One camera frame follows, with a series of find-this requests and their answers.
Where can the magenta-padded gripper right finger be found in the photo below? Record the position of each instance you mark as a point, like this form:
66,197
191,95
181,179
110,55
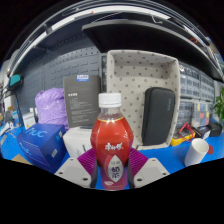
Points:
151,171

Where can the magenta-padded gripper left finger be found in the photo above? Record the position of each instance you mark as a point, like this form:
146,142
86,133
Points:
73,171

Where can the red drink bottle white cap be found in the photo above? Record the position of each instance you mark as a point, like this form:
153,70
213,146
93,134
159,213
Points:
111,133

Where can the small white cardboard box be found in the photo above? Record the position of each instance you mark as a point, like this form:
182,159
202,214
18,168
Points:
76,141

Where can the blue cardboard box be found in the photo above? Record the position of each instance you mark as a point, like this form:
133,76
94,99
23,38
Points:
40,143

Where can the white cup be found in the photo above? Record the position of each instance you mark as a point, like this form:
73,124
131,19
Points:
195,153

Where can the yellow multimeter with red leads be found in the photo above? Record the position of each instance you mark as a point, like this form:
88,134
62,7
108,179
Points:
181,135

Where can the black zip case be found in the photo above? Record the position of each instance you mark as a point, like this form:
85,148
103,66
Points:
158,115

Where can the black box with white label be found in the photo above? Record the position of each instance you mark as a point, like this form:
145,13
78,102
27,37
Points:
201,131

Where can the grey parts drawer cabinet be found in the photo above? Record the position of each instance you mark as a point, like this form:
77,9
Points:
189,81
206,87
185,113

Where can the white box with yellow label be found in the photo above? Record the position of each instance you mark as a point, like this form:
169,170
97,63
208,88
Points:
29,120

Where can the purple plastic bag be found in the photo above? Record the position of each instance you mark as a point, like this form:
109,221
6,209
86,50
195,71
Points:
51,106

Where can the dark grey product box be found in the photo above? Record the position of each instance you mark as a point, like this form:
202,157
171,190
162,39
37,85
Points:
81,100

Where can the flat black box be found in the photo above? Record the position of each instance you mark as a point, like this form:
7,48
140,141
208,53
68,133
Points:
215,129

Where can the clear organizer box coloured parts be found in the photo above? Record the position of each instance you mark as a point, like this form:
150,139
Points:
202,113

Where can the green potted plant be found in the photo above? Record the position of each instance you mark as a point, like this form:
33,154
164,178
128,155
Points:
220,106

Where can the beige dotted fabric storage box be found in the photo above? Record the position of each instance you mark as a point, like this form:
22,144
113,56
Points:
133,76

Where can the grey pegboard panel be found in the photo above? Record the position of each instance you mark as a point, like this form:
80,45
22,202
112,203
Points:
50,70

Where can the teal plastic bin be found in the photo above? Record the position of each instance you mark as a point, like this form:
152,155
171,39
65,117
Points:
15,80

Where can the black workbench shelf unit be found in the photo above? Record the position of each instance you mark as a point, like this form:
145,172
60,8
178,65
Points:
133,35

